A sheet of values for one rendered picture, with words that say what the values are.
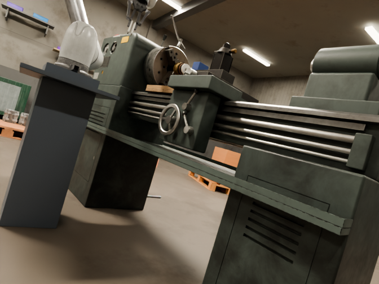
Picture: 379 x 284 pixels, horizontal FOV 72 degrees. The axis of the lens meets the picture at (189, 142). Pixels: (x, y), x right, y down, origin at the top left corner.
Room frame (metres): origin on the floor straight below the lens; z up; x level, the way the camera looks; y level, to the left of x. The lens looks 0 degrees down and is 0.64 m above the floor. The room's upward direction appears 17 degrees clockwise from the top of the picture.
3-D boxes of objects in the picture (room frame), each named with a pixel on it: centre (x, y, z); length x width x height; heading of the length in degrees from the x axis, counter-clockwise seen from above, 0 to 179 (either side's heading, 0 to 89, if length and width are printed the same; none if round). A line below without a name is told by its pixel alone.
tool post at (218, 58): (1.38, -0.04, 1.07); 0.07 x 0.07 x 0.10; 42
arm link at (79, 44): (1.41, 0.71, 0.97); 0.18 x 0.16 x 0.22; 7
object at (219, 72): (1.40, -0.02, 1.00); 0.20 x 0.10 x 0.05; 42
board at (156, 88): (1.69, 0.13, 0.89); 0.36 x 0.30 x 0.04; 132
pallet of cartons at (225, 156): (4.65, -0.67, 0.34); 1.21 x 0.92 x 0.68; 30
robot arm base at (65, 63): (1.38, 0.70, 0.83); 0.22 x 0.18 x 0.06; 34
